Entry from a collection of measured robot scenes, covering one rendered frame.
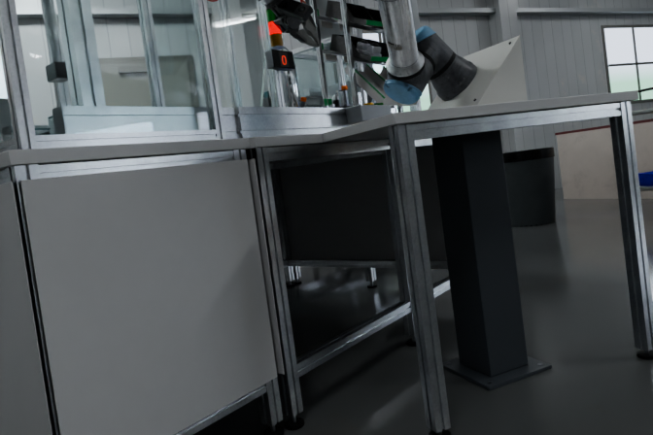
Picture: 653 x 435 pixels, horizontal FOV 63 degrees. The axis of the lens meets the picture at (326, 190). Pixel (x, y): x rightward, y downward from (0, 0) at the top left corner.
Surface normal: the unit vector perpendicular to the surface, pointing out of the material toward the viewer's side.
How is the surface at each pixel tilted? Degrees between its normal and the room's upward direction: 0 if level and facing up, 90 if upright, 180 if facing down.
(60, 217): 90
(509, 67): 90
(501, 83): 90
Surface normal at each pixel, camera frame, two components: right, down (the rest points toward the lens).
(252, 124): 0.77, -0.07
